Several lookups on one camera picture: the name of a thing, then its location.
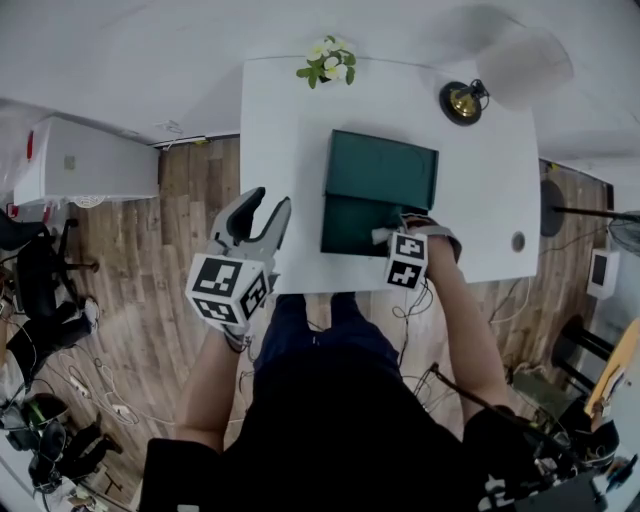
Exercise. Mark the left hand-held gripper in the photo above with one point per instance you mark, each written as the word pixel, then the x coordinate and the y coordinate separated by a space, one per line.
pixel 220 285

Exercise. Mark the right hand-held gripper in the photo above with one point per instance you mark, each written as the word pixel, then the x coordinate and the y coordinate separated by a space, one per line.
pixel 407 262

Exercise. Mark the dark green drawer box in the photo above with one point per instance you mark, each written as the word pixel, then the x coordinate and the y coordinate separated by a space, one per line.
pixel 375 165

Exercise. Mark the person's left forearm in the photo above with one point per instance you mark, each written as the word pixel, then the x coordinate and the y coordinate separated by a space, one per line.
pixel 210 390

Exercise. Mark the person's right forearm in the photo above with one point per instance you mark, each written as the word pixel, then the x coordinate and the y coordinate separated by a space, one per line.
pixel 465 340

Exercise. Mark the white box device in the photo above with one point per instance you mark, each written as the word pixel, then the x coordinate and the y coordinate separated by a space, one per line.
pixel 602 272

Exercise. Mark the person's dark trousers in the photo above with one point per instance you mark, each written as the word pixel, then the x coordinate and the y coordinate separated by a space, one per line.
pixel 325 330

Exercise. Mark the black standing fan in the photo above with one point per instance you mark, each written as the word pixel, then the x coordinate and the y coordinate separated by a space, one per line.
pixel 552 210

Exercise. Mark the small white flower plant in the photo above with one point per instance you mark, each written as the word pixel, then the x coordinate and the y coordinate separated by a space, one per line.
pixel 327 62

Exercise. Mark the person's black shirt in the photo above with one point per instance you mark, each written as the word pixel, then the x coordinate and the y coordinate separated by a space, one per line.
pixel 340 440

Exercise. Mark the white power strip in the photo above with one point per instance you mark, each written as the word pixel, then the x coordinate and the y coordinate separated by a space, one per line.
pixel 80 386
pixel 125 410

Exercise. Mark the white shade table lamp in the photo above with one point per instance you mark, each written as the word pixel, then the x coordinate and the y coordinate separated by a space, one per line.
pixel 525 65

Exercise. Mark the black office chair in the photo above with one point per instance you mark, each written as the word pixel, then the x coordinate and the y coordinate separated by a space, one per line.
pixel 35 290

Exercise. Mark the round wooden side table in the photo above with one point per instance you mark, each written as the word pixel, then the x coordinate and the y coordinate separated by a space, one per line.
pixel 620 360

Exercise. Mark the clear water bottle red label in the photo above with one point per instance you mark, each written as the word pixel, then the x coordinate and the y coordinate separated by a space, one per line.
pixel 10 170

